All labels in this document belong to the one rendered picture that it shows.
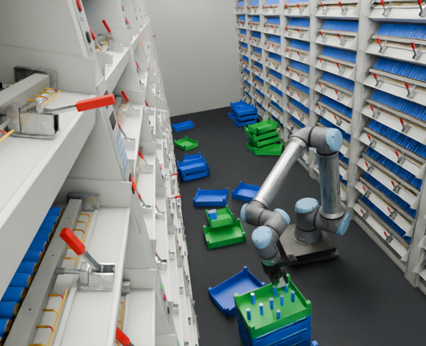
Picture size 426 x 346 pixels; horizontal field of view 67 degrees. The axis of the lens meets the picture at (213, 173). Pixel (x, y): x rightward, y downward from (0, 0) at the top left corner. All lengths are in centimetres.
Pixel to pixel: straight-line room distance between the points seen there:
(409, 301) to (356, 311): 31
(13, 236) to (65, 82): 32
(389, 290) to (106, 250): 199
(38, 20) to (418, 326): 209
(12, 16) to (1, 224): 36
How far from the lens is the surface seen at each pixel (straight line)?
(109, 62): 78
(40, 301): 41
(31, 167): 29
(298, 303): 172
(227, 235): 262
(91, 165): 56
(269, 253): 147
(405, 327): 215
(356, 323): 210
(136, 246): 64
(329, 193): 199
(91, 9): 122
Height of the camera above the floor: 165
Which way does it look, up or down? 28 degrees down
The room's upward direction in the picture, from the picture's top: 9 degrees counter-clockwise
